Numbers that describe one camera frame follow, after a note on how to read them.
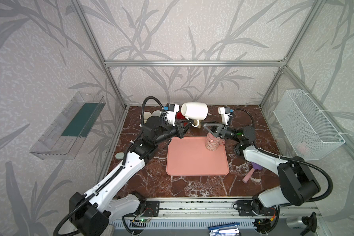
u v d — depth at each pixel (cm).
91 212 37
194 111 63
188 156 94
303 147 74
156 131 51
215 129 63
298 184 43
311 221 58
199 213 73
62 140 64
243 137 60
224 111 65
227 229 69
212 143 88
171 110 59
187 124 66
